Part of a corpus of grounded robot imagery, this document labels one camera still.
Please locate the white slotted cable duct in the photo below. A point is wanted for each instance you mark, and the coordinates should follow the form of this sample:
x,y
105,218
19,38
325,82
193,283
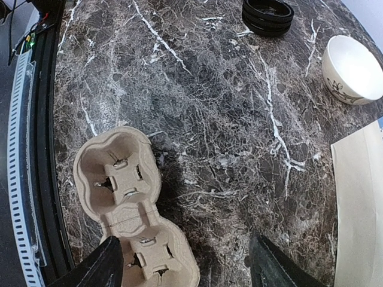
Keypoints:
x,y
20,193

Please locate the stack of black lids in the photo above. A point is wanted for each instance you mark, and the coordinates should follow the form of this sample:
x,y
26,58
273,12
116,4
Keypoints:
x,y
267,18

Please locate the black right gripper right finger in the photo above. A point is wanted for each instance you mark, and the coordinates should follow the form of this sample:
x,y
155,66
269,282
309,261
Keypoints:
x,y
271,267

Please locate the white ceramic bowl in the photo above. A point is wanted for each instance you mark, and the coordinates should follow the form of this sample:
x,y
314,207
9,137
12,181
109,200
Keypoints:
x,y
351,72

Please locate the brown cardboard cup carrier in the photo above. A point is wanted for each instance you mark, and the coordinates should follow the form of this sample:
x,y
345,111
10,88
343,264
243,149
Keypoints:
x,y
118,184

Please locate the blue checkered paper bag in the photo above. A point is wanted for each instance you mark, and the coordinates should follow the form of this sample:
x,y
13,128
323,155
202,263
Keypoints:
x,y
357,162

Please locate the black table edge rail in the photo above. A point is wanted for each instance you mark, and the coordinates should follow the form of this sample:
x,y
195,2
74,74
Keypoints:
x,y
56,254

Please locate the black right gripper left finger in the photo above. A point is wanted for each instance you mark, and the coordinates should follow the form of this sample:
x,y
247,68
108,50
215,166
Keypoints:
x,y
103,267

